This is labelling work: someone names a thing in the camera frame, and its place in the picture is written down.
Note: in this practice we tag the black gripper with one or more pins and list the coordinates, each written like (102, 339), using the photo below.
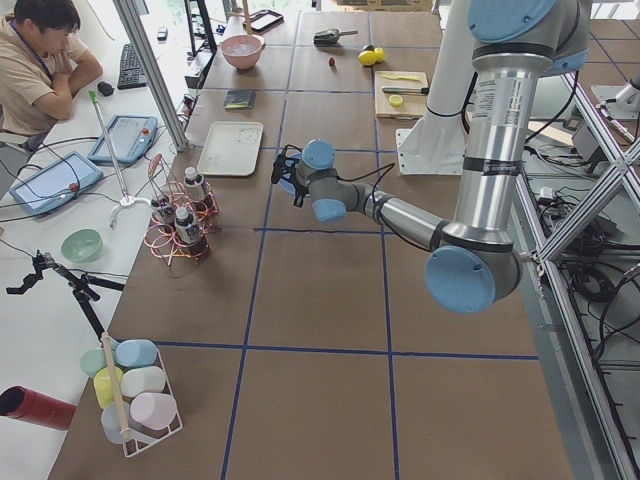
(298, 188)

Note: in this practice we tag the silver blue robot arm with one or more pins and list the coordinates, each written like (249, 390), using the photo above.
(492, 56)

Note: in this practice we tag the cream rectangular tray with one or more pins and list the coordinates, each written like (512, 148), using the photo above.
(230, 149)

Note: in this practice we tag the dark drink bottle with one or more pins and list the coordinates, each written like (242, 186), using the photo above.
(189, 231)
(195, 185)
(164, 214)

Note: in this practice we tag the dark folded cloth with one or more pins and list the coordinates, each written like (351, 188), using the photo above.
(239, 99)

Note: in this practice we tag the wooden cutting board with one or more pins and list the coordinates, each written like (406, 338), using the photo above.
(414, 106)

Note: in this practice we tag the half cut lemon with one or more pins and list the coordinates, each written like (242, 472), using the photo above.
(396, 100)

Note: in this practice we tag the yellow lemon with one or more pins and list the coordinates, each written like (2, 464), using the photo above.
(380, 54)
(368, 58)

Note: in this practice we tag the pink bowl of ice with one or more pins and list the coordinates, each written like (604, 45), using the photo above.
(242, 51)

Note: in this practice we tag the yellow plastic knife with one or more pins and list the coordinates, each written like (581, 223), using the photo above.
(412, 78)

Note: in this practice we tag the metal scoop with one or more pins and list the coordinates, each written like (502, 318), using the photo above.
(330, 37)

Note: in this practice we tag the white rod stand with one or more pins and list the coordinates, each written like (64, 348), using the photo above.
(127, 200)

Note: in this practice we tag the blue teach pendant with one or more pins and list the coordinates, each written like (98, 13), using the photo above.
(131, 136)
(55, 185)

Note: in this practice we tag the black keyboard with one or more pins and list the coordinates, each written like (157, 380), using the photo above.
(131, 73)

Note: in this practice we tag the green bowl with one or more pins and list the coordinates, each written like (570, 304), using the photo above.
(82, 246)

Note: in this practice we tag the light blue cup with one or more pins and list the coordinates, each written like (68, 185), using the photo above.
(136, 353)

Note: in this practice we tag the black computer mouse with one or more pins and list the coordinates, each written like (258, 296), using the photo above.
(105, 88)

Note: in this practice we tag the white cup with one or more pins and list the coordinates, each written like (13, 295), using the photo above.
(142, 380)

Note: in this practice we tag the pink cup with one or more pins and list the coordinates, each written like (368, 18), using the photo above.
(153, 410)

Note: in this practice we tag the yellow green cup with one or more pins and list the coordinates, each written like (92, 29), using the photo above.
(103, 388)

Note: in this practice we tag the seated person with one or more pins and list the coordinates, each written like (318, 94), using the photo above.
(43, 66)

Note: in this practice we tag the red cylinder bottle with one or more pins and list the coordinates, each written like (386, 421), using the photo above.
(23, 404)

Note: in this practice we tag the copper wire bottle rack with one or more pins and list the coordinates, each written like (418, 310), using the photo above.
(168, 247)

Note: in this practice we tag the black handled knife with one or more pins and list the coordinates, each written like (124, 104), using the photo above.
(405, 90)

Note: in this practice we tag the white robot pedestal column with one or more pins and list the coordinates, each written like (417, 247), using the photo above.
(435, 145)

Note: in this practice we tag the aluminium frame post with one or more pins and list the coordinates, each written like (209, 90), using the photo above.
(136, 33)

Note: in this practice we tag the white wire cup rack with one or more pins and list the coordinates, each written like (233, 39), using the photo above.
(116, 421)

